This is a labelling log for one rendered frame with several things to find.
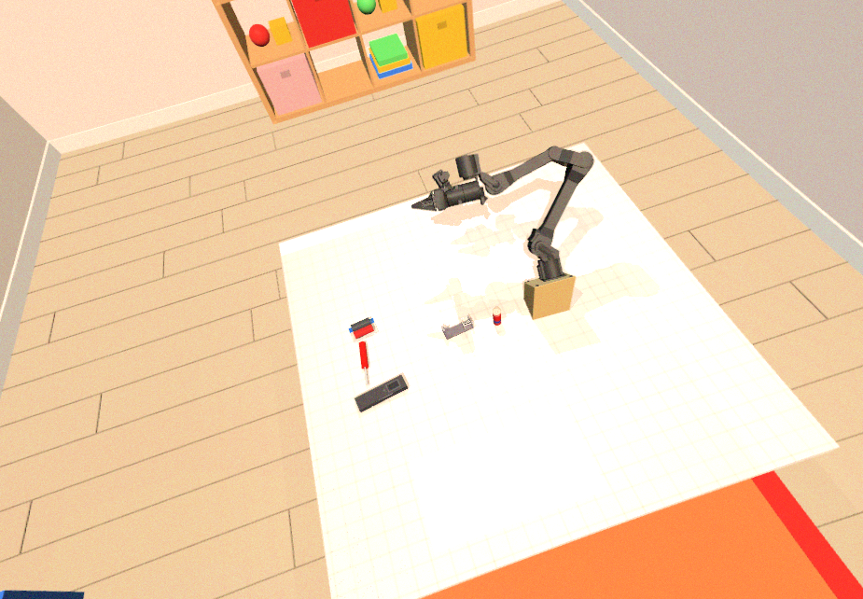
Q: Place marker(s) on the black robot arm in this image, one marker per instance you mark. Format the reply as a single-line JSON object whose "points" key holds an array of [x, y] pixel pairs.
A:
{"points": [[539, 242]]}

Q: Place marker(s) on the red-handled screwdriver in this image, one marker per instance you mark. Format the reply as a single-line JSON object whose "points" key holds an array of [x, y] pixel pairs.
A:
{"points": [[364, 358]]}

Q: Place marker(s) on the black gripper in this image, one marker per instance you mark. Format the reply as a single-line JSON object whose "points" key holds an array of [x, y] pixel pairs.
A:
{"points": [[441, 199]]}

